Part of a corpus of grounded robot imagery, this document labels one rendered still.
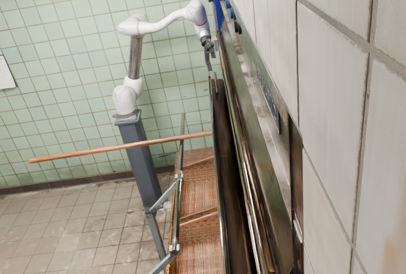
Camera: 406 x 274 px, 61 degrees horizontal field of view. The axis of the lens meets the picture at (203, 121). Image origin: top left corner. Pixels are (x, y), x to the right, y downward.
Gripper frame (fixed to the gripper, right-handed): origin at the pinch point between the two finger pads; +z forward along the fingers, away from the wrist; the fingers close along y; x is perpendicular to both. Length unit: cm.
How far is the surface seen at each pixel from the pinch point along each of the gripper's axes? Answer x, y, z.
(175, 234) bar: 45, -26, 110
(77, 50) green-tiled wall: 95, 79, -84
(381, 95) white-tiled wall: 49, -168, 128
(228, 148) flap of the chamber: 16, -38, 78
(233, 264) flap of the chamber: 34, -70, 129
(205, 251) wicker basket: 21, 40, 112
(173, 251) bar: 47, -29, 117
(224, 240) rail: 34, -68, 121
